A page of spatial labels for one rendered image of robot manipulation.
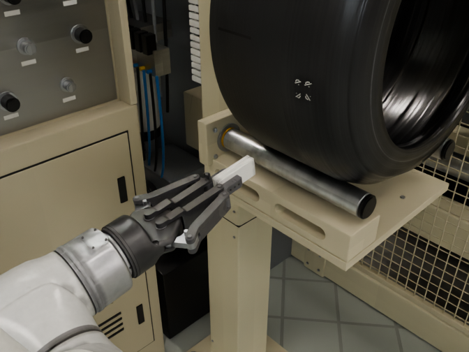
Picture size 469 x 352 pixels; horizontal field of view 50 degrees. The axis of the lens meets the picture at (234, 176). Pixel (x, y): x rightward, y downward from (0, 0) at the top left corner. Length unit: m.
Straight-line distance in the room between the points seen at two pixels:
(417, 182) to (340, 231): 0.33
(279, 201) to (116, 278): 0.42
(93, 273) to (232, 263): 0.79
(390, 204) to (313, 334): 0.88
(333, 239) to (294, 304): 1.06
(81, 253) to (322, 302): 1.44
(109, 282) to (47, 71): 0.64
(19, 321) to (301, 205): 0.53
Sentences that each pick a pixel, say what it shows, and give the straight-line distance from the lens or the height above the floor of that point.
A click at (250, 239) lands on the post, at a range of 1.30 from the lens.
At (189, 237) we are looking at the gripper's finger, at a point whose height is 1.00.
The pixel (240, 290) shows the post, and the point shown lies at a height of 0.40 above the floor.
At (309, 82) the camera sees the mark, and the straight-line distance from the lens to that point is 0.66.
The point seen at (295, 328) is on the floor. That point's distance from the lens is 1.84.
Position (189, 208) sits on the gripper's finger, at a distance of 0.65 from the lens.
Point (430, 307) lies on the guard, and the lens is 1.56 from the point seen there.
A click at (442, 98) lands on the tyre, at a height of 0.98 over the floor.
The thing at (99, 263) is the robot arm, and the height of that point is 1.00.
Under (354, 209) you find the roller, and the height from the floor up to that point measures 0.90.
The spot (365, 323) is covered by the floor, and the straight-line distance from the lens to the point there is 1.90.
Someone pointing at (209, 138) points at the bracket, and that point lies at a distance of 1.01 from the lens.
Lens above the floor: 1.39
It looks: 32 degrees down
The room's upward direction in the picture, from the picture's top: straight up
